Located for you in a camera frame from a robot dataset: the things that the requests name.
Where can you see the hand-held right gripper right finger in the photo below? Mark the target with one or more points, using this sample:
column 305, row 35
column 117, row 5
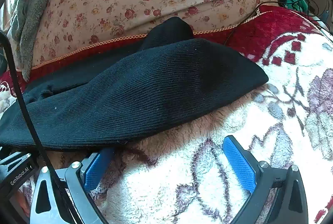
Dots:
column 240, row 164

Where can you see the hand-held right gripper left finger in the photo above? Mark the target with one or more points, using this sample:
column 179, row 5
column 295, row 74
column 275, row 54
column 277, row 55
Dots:
column 95, row 170

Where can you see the black pants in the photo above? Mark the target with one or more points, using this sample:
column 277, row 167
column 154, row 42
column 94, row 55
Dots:
column 145, row 88

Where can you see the white and red floral blanket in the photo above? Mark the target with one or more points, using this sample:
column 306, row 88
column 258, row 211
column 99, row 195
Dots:
column 273, row 99

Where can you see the grey fleece cloth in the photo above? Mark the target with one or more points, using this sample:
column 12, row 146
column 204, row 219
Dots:
column 32, row 13

